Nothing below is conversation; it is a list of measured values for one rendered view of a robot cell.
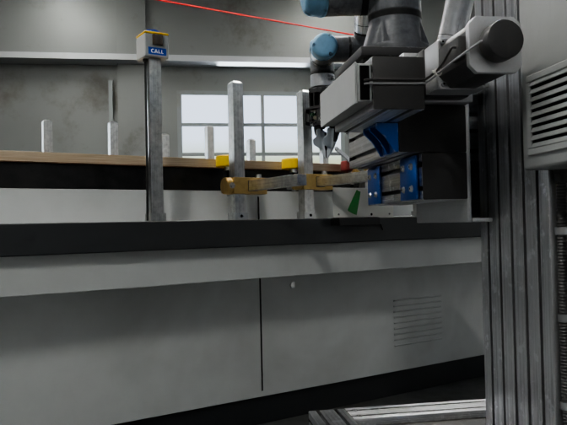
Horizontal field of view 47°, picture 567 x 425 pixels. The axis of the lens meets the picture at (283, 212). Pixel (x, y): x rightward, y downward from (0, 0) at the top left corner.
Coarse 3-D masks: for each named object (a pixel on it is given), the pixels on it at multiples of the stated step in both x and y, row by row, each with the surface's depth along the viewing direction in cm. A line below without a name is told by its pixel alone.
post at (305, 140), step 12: (300, 96) 206; (300, 108) 206; (300, 120) 206; (300, 132) 207; (300, 144) 207; (300, 156) 207; (312, 156) 207; (300, 168) 207; (312, 168) 207; (300, 192) 207; (312, 192) 207; (300, 204) 207; (312, 204) 207
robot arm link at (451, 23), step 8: (448, 0) 177; (456, 0) 175; (464, 0) 174; (472, 0) 176; (448, 8) 176; (456, 8) 175; (464, 8) 175; (448, 16) 176; (456, 16) 175; (464, 16) 176; (440, 24) 179; (448, 24) 176; (456, 24) 176; (464, 24) 176; (440, 32) 178; (448, 32) 177; (456, 32) 176
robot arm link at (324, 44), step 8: (320, 40) 186; (328, 40) 186; (336, 40) 186; (344, 40) 188; (312, 48) 187; (320, 48) 186; (328, 48) 186; (336, 48) 186; (344, 48) 188; (312, 56) 193; (320, 56) 187; (328, 56) 187; (336, 56) 189; (344, 56) 189; (320, 64) 195; (328, 64) 196
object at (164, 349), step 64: (0, 192) 177; (64, 192) 186; (128, 192) 196; (192, 192) 208; (320, 192) 235; (0, 320) 176; (64, 320) 185; (128, 320) 195; (192, 320) 207; (256, 320) 219; (320, 320) 234; (384, 320) 250; (448, 320) 269; (0, 384) 176; (64, 384) 185; (128, 384) 195; (192, 384) 206; (256, 384) 219; (320, 384) 233; (384, 384) 252
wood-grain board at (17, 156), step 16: (0, 160) 174; (16, 160) 176; (32, 160) 179; (48, 160) 181; (64, 160) 183; (80, 160) 186; (96, 160) 188; (112, 160) 191; (128, 160) 194; (144, 160) 196; (176, 160) 202; (192, 160) 205; (208, 160) 208
